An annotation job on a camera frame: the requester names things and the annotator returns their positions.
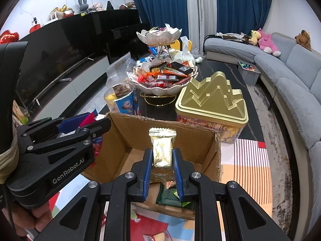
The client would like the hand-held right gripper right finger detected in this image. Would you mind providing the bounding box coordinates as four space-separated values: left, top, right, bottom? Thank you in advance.
173 148 291 241

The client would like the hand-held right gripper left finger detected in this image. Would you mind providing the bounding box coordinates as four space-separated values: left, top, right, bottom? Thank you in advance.
33 148 154 241

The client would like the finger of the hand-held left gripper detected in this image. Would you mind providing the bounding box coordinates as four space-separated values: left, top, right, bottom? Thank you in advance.
21 118 112 156
16 113 89 141

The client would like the red snack packet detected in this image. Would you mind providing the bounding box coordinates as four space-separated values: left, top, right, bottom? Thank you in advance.
78 109 104 171

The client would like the dark green snack packet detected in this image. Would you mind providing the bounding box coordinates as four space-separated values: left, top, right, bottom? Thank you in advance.
155 184 181 205

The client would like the brown cardboard box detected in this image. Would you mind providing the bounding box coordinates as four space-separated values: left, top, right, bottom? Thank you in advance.
83 112 223 220

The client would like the gold foil snack packet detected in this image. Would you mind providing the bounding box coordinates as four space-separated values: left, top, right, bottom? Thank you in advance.
148 128 176 168

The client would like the person's left forearm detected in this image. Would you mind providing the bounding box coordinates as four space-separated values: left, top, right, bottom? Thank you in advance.
0 131 19 184

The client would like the person's left hand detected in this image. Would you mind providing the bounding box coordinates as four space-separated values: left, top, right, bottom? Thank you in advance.
11 196 54 236

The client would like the small yellow toy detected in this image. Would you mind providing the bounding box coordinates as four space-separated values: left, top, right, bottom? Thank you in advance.
105 93 117 111

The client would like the clear jar with blue label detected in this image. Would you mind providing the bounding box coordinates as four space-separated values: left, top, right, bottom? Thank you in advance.
104 82 139 114

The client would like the grey television cabinet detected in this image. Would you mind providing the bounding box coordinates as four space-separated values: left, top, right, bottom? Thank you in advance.
30 54 111 121

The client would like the stack of snack boxes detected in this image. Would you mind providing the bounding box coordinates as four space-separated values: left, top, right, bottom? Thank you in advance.
12 100 30 126

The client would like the clear plastic bag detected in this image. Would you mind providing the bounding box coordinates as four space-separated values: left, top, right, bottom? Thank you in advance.
107 55 137 88

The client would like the colourful checkered tablecloth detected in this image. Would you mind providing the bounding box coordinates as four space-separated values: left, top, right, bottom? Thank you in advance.
49 113 274 241

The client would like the curved black television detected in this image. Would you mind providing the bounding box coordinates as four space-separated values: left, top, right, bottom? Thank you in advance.
15 12 97 111

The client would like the white two-tier bowl stand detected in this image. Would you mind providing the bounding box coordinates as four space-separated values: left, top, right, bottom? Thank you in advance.
127 28 198 106

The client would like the gold lidded tin box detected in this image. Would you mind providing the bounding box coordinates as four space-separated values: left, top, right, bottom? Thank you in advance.
175 71 249 144

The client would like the pile of assorted snack packets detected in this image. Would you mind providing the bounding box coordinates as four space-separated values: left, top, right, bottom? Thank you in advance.
128 60 196 87
144 24 180 37

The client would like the mottled grey rug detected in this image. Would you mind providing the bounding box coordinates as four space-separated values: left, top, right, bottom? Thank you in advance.
246 83 301 231

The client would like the black upright piano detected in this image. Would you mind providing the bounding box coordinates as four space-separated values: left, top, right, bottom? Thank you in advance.
91 9 148 63

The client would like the red heart balloon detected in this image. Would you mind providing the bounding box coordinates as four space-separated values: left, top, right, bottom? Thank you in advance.
0 30 20 44

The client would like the white plush toy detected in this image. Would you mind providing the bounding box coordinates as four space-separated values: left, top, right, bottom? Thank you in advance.
171 49 203 64

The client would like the grey storage bin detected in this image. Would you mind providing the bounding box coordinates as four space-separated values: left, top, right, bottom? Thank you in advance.
237 60 261 85

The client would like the yellow chair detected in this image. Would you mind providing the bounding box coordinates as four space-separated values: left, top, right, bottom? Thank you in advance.
173 39 193 54

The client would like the blue curtain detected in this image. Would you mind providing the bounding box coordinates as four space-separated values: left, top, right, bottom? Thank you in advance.
214 0 274 34
124 0 190 34

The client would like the grey sectional sofa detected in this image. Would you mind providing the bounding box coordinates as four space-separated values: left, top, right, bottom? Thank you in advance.
204 32 321 231

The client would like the patterned cloth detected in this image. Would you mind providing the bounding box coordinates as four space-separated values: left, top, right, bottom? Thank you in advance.
216 32 251 42

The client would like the white sheer curtain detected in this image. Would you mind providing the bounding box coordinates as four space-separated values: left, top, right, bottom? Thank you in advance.
184 0 217 56

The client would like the yellow plush toy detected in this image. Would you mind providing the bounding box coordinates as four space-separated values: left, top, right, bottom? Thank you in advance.
248 30 260 46

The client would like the pink plush toy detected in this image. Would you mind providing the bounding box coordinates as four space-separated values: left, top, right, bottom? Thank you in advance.
257 28 281 57

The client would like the brown plush toy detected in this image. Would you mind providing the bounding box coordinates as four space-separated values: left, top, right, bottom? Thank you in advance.
295 30 312 51

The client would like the white security camera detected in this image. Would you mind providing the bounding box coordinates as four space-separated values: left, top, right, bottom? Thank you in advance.
29 17 42 33

